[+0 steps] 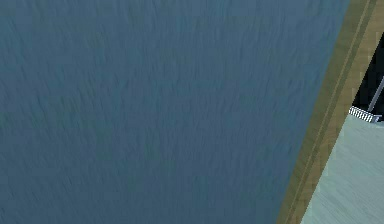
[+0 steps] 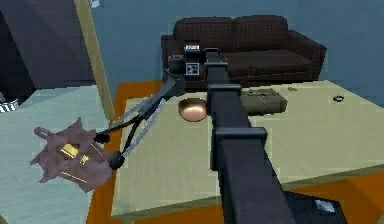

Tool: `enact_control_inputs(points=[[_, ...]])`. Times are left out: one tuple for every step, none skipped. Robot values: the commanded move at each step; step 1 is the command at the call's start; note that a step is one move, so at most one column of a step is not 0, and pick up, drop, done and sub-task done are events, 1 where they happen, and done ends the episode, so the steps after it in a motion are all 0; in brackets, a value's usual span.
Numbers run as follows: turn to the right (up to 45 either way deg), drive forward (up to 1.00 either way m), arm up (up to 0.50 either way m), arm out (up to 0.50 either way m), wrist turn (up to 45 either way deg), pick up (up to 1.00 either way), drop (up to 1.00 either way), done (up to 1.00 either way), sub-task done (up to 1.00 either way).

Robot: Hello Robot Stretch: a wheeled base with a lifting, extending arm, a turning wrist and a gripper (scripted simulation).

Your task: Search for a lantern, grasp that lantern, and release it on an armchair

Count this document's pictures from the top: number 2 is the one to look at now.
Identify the dark brown sofa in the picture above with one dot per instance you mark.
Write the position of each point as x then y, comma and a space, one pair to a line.
266, 46

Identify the olive green flat box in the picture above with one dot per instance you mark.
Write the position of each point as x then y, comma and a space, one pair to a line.
265, 100

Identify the small olive lump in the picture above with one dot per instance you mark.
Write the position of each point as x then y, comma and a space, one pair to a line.
292, 89

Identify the pale beige wooden table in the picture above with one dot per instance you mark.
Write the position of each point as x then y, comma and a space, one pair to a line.
320, 133

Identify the black white striped object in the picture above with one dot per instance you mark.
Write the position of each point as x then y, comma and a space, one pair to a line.
8, 106

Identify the white wall switch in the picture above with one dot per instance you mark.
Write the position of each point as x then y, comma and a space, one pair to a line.
94, 3

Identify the tan wooden door frame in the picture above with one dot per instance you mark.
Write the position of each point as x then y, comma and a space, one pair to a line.
96, 60

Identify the copper bowl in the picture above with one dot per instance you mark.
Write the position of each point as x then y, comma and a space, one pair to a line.
192, 110

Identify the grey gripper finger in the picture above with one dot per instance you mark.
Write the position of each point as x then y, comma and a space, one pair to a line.
146, 128
146, 103

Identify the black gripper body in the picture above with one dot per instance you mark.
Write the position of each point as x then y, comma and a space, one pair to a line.
176, 66

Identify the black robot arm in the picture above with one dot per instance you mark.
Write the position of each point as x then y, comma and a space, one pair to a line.
246, 166

